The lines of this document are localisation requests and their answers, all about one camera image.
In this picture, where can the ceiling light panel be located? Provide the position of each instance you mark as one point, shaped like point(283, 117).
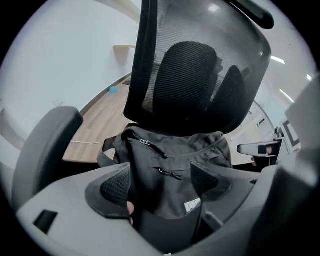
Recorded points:
point(278, 59)
point(286, 95)

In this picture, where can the small teal object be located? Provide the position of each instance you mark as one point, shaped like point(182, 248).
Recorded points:
point(113, 90)

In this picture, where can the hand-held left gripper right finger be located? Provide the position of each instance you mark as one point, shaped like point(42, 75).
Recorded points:
point(250, 215)

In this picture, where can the person's left hand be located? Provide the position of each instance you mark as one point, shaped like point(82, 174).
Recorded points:
point(130, 208)

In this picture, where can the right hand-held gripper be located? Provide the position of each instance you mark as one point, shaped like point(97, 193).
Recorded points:
point(307, 117)

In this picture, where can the black backpack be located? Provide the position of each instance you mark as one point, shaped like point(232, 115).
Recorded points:
point(172, 170)

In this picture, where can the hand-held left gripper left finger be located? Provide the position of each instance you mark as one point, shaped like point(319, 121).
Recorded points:
point(75, 215)

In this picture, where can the black mesh office chair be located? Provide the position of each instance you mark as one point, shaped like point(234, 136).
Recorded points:
point(190, 82)

